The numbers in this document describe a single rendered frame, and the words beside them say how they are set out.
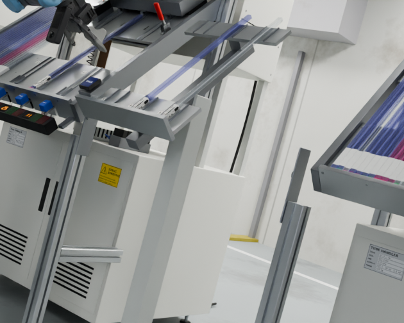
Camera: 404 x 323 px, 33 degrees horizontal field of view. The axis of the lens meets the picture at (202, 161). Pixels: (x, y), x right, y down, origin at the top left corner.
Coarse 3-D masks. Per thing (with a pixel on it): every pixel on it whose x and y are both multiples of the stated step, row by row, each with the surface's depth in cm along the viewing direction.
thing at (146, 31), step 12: (96, 0) 250; (120, 12) 236; (132, 12) 234; (96, 24) 232; (108, 24) 230; (120, 24) 228; (132, 24) 225; (144, 24) 223; (156, 24) 221; (120, 36) 220; (132, 36) 218; (144, 36) 216; (156, 36) 214
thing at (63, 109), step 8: (0, 80) 206; (8, 88) 204; (16, 88) 201; (24, 88) 198; (32, 88) 197; (8, 96) 208; (16, 96) 204; (32, 96) 198; (40, 96) 195; (48, 96) 192; (56, 96) 190; (32, 104) 202; (56, 104) 192; (64, 104) 190; (56, 112) 196; (64, 112) 192
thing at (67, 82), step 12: (24, 60) 220; (36, 60) 218; (48, 60) 216; (60, 60) 214; (12, 72) 214; (24, 72) 213; (36, 72) 211; (48, 72) 209; (72, 72) 205; (84, 72) 204; (96, 72) 202; (108, 72) 200; (24, 84) 206; (48, 84) 203; (60, 84) 201; (72, 84) 199; (72, 96) 193
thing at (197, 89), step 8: (272, 24) 180; (264, 32) 178; (256, 40) 176; (248, 48) 175; (232, 56) 172; (240, 56) 173; (224, 64) 170; (216, 72) 168; (208, 80) 167; (200, 88) 165; (184, 96) 163; (192, 96) 164
